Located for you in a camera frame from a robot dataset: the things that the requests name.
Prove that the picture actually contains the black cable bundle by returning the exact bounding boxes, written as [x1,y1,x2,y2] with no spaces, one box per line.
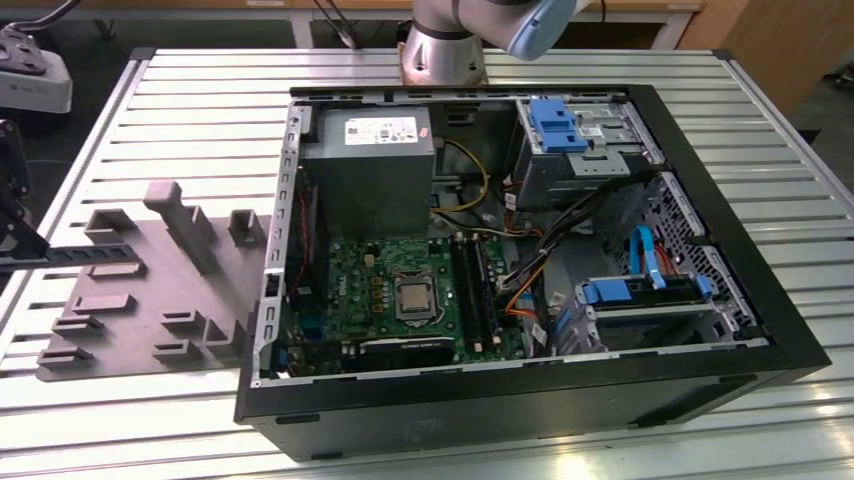
[497,169,660,291]

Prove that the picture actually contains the black PC case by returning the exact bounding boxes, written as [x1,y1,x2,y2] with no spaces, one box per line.
[233,83,834,462]

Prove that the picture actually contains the green motherboard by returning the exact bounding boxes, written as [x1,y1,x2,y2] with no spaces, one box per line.
[286,234,536,374]

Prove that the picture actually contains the black RAM slot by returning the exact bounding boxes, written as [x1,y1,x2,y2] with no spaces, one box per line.
[450,233,484,354]

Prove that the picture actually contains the metal disk bay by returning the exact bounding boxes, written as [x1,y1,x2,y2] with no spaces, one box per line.
[553,299,736,356]

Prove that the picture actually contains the red wire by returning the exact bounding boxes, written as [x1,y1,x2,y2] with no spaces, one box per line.
[297,182,315,266]

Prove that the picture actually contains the blue drive bay latch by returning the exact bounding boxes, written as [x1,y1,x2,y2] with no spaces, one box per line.
[526,98,590,154]

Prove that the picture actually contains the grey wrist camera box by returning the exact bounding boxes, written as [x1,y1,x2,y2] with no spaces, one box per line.
[0,28,75,115]

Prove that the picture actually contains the metal drive cage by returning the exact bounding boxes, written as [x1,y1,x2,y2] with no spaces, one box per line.
[513,94,669,211]

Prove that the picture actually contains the yellow wires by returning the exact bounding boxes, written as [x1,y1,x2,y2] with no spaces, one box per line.
[430,139,493,221]

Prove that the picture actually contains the hard disk in blue carrier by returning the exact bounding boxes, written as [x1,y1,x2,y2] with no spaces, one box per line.
[577,277,713,309]

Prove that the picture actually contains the steel locking lever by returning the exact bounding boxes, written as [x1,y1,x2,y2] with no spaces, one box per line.
[432,273,448,325]

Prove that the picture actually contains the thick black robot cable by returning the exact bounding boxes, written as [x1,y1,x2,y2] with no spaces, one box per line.
[0,0,83,34]

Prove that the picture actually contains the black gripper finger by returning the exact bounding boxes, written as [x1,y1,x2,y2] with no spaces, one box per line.
[0,118,53,274]

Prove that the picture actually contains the RAM stick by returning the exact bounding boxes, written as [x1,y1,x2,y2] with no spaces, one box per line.
[39,242,146,265]
[469,238,502,349]

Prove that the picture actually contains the blue flat wire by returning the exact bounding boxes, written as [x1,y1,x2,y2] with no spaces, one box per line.
[630,225,669,290]

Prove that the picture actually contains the wooden cabinet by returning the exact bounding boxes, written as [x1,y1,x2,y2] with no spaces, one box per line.
[724,0,854,116]

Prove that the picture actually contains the thin cable with silver plug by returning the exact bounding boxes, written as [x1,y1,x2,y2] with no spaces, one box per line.
[313,0,362,49]

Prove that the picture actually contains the metal socket cover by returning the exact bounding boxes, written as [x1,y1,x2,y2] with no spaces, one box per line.
[391,272,442,324]

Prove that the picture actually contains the black graphics card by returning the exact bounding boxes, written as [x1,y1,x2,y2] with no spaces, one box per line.
[341,335,460,374]

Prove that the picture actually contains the grey power supply unit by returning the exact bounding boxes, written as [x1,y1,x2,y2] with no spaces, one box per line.
[303,105,440,241]

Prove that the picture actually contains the silver CPU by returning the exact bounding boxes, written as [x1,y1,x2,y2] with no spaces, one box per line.
[398,285,434,310]

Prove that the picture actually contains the grey parts rack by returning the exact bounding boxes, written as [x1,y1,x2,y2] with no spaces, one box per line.
[34,179,274,384]

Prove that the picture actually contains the orange wires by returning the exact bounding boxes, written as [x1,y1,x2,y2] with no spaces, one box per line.
[504,284,540,319]

